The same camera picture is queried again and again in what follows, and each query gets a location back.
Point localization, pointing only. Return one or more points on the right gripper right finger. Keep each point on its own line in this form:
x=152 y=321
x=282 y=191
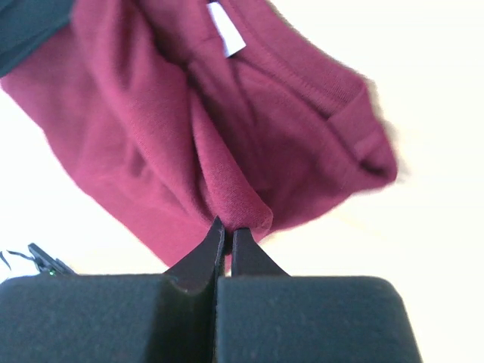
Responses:
x=265 y=315

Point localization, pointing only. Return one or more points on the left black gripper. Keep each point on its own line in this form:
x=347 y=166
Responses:
x=26 y=24

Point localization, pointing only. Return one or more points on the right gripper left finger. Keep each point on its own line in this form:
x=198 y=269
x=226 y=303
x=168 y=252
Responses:
x=167 y=317

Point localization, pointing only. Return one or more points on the dark red t shirt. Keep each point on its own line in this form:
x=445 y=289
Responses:
x=151 y=119

